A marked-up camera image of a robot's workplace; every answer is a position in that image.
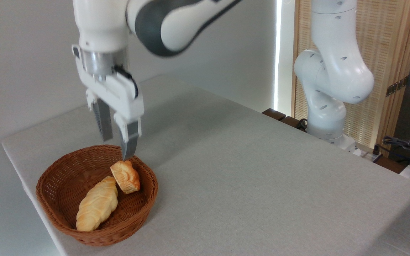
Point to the dark wooden block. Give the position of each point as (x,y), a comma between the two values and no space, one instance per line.
(292,122)
(273,114)

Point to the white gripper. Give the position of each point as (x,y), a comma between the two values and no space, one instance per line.
(123,96)

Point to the orange round bread roll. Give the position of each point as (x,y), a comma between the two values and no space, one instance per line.
(126,176)

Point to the white power strip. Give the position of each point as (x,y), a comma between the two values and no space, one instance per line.
(367,153)

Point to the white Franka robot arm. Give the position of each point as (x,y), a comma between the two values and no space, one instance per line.
(335,71)

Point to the grey tablecloth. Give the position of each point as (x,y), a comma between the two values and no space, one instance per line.
(262,185)

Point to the brown wicker basket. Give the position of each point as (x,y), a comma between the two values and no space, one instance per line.
(62,174)

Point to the pale braided bread loaf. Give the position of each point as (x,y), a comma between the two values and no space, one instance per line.
(97,204)

